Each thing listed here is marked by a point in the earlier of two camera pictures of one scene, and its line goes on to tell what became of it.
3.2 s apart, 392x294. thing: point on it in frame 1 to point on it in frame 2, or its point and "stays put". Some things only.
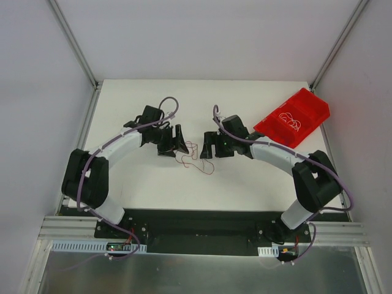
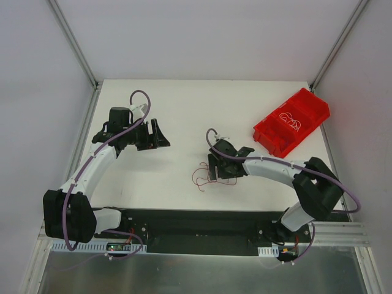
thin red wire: (189, 157) to (208, 179)
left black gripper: (174, 140) to (151, 135)
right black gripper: (212, 144) to (217, 168)
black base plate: (209, 232) stays put
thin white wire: (287, 117) stays put
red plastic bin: (296, 119) stays put
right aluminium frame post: (338, 45) stays put
